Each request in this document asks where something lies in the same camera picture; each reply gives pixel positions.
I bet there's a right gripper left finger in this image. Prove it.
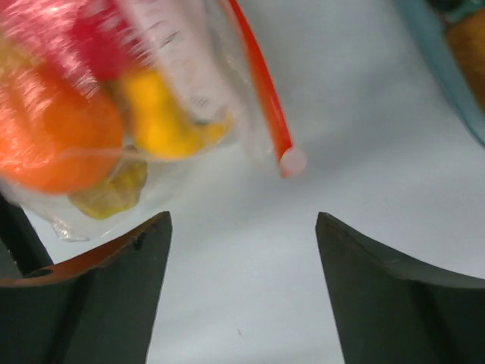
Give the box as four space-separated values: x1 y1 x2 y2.
1 212 172 363

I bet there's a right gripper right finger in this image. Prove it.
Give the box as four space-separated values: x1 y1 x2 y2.
315 212 484 363

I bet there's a yellow banana bunch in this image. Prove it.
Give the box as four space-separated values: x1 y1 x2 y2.
67 157 148 220

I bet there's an orange fruit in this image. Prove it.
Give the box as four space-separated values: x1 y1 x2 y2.
1 64 124 194

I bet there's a yellow bell pepper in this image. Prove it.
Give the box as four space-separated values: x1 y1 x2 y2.
119 69 230 161

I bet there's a clear zip top bag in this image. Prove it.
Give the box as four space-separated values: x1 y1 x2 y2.
1 1 305 241

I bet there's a red apple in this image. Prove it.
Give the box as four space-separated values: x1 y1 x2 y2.
1 1 149 81

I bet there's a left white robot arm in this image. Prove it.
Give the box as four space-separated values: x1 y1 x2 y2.
1 195 53 277

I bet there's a brown kiwi fruit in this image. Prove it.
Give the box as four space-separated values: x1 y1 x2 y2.
445 8 484 110

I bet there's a teal plastic fruit tray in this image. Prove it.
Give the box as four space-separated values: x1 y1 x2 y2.
394 1 484 146

